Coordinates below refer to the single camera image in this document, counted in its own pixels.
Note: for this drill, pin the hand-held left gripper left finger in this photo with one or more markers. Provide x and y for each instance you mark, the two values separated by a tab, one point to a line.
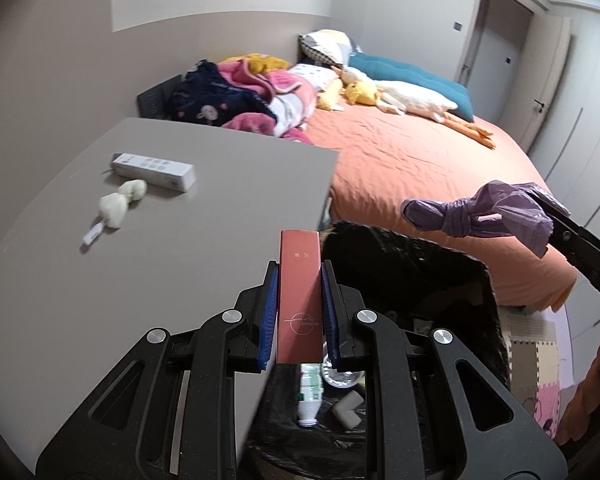
269	310

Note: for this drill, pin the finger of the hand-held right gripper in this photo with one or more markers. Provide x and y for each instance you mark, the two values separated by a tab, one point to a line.
577	237
552	201

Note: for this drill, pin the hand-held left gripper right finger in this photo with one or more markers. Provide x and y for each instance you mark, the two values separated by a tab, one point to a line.
330	310

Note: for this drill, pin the red cardboard box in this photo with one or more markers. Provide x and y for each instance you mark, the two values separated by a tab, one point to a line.
300	300

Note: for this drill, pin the purple plastic bag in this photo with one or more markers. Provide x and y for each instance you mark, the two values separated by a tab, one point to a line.
505	210

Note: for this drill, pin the white plastic bottle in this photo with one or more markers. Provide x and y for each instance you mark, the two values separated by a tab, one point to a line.
310	400

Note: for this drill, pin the dark trash bin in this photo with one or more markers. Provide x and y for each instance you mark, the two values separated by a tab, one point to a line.
500	330

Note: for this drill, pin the clear plastic cup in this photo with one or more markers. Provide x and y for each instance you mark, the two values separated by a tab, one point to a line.
342	376

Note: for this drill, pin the white wardrobe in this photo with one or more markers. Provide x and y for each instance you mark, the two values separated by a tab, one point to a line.
590	110

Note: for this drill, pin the grey foam corner guard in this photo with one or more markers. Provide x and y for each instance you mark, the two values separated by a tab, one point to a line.
347	410

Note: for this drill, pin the pastel foam floor mat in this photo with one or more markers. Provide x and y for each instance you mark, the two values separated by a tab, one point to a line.
535	360

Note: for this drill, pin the person's brown clothing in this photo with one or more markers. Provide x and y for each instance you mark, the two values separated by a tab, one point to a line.
597	390

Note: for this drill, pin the bed with orange sheet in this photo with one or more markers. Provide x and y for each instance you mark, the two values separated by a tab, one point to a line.
405	160

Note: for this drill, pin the white room door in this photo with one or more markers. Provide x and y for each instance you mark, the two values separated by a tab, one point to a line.
497	55

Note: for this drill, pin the white goose plush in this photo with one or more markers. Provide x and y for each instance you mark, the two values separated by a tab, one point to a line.
415	97

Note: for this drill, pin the long white box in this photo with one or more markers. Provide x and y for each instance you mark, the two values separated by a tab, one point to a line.
152	171

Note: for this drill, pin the teal cushion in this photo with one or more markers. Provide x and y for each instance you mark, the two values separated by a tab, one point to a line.
415	80

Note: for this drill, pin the cream fluffy toy with tag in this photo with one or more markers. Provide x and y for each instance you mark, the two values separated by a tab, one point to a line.
112	207

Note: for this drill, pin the yellow dotted plush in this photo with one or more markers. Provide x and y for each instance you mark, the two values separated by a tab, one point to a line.
329	96

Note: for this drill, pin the yellow duck plush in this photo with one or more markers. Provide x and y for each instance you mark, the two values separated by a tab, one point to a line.
360	94

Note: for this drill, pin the pink blanket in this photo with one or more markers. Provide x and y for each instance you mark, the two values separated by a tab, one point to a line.
290	90

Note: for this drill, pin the navy bunny print blanket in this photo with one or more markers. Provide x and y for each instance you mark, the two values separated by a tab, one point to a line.
205	90

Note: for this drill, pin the white patterned pillow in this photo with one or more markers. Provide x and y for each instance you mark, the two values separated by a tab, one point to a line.
312	76

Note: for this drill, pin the yellow garment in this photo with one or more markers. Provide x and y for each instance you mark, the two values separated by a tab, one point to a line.
265	62

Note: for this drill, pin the checkered patchwork pillow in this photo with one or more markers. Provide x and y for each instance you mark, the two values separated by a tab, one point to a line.
327	45

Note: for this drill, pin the dark wall socket panel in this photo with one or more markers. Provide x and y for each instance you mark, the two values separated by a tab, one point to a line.
155	97

